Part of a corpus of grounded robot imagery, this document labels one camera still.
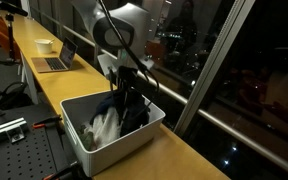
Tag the small metal bracket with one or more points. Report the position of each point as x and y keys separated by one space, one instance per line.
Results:
x=15 y=136

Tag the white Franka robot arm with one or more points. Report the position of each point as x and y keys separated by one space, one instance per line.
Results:
x=117 y=23

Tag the white towel cloth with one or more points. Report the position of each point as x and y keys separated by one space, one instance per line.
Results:
x=105 y=128

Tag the black bag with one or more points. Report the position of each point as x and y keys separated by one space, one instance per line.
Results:
x=12 y=98

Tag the long metal handrail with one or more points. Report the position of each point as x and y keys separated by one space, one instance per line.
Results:
x=217 y=121

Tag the black perforated breadboard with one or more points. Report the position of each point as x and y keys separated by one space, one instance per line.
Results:
x=20 y=156

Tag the grey window mullion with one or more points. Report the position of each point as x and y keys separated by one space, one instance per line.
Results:
x=214 y=66

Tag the white plastic basket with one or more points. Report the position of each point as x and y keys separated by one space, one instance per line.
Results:
x=117 y=155

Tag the aluminium extrusion rail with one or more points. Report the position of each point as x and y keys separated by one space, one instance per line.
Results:
x=4 y=128

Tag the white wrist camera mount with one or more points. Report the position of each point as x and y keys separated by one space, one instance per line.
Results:
x=105 y=63

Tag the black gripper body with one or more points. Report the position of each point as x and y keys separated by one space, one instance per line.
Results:
x=127 y=80

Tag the plush carrot toy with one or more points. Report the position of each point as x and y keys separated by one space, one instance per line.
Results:
x=87 y=138

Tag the white bowl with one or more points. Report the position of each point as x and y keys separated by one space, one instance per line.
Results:
x=44 y=46

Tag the dark blue cloth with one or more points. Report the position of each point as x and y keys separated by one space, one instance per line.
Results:
x=135 y=113

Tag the silver open laptop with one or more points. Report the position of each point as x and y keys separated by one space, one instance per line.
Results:
x=55 y=61

